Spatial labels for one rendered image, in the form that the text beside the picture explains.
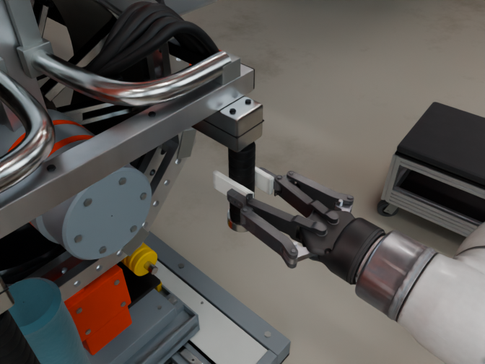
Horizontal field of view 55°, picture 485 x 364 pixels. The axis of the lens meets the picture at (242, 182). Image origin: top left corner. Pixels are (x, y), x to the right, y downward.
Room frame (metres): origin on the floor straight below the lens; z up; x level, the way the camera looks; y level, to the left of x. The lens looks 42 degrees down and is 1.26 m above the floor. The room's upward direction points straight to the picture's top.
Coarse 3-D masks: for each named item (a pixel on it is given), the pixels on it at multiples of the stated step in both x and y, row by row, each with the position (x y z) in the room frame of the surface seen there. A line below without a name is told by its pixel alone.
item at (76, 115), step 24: (72, 0) 0.79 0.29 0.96; (72, 24) 0.85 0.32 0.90; (96, 24) 0.78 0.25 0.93; (96, 48) 0.69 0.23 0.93; (144, 72) 0.73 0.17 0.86; (48, 96) 0.61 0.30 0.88; (72, 96) 0.85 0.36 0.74; (96, 120) 0.66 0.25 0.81; (120, 120) 0.75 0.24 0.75; (0, 240) 0.55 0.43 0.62; (24, 240) 0.56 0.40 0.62; (48, 240) 0.56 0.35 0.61; (0, 264) 0.49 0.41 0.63; (24, 264) 0.50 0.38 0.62
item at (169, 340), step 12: (156, 288) 0.77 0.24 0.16; (168, 300) 0.72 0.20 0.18; (180, 300) 0.73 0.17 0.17; (180, 312) 0.71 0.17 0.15; (192, 312) 0.69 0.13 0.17; (168, 324) 0.67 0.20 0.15; (180, 324) 0.67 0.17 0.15; (192, 324) 0.67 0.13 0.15; (156, 336) 0.64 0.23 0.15; (168, 336) 0.64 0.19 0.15; (180, 336) 0.64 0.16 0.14; (192, 336) 0.66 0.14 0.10; (144, 348) 0.60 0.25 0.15; (156, 348) 0.60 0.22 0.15; (168, 348) 0.60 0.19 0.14; (132, 360) 0.57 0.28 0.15; (144, 360) 0.56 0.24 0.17; (156, 360) 0.57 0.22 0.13
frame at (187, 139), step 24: (96, 0) 0.64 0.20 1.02; (120, 0) 0.61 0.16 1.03; (144, 0) 0.64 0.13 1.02; (168, 48) 0.66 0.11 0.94; (168, 72) 0.67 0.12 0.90; (168, 144) 0.67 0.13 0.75; (192, 144) 0.68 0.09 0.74; (144, 168) 0.65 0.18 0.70; (168, 168) 0.64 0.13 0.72; (168, 192) 0.63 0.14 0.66; (48, 264) 0.50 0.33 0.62; (72, 264) 0.51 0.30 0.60; (96, 264) 0.50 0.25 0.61; (72, 288) 0.47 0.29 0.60
